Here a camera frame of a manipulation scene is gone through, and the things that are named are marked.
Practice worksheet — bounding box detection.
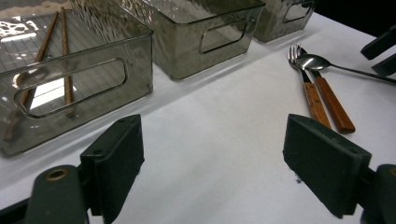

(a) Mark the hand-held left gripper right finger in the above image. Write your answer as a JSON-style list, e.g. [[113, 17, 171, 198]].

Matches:
[[282, 113, 373, 219]]

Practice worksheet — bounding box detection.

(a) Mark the white table cover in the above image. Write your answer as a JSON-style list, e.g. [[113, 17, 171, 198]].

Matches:
[[0, 12, 396, 224]]

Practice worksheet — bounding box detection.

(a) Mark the smoky clear plastic bin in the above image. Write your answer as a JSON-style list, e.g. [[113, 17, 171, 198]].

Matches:
[[0, 0, 154, 158], [253, 0, 317, 43], [120, 0, 266, 80]]

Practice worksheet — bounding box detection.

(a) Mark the brown wooden chopstick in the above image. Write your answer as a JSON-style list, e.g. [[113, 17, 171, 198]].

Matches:
[[2, 10, 60, 143], [60, 6, 77, 119]]

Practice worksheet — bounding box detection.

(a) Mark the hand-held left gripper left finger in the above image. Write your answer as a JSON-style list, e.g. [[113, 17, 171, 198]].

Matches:
[[79, 114, 146, 224]]

